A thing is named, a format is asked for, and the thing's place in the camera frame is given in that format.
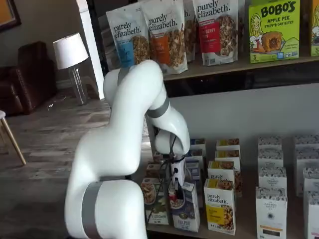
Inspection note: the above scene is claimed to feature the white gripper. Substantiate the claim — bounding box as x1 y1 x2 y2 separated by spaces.
170 158 186 199

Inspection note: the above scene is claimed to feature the blue flax plus oatmeal box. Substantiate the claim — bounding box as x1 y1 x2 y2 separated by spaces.
190 138 206 150
185 155 205 209
168 181 201 231
188 148 204 158

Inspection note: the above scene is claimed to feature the green apple cinnamon oatmeal box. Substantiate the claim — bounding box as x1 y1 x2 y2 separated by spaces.
153 150 165 164
145 162 165 179
140 177 172 225

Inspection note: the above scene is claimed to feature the yellow banana nut granola box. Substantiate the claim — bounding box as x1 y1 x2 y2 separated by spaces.
215 138 241 151
214 149 241 165
203 178 237 236
207 160 243 198

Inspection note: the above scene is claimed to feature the white organic pantry box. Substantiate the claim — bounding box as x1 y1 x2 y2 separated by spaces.
255 186 289 239
304 191 319 239
295 147 319 197
257 135 283 150
258 166 288 189
302 167 319 197
257 148 284 169
293 134 319 150

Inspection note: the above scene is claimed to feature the black metal shelf rack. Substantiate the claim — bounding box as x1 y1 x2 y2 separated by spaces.
86 0 319 239

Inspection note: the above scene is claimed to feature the green Bobo's apple pie box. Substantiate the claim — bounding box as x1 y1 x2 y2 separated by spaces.
248 0 301 64

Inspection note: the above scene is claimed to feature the yellow Bobo's box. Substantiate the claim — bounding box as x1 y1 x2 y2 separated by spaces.
310 0 319 57

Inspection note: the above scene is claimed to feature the white pillar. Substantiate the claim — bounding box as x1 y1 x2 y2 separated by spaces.
76 0 105 101

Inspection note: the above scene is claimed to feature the orange label granola bag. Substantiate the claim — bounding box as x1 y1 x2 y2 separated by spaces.
141 0 189 75

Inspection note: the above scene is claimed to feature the white granola bag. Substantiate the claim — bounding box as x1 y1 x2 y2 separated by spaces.
183 0 200 63

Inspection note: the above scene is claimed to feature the red label granola bag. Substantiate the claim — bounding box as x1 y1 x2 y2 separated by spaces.
192 0 239 67

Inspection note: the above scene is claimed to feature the blue label granola bag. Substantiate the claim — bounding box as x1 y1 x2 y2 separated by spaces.
106 5 150 68

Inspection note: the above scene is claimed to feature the white shade glass lamp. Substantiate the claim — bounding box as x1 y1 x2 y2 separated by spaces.
52 32 90 106

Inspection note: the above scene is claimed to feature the brown leather armchair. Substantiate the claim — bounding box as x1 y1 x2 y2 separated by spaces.
0 41 58 118

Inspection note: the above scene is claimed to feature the white stool wooden leg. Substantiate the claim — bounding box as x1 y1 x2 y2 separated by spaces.
0 110 27 165

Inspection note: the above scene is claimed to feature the dark framed picture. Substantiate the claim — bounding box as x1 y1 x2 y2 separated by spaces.
0 0 22 32

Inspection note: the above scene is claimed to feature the long black cable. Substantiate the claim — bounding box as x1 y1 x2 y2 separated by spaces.
146 159 176 225

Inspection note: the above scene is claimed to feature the short black wrist cable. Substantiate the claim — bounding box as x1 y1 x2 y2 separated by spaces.
168 132 187 162

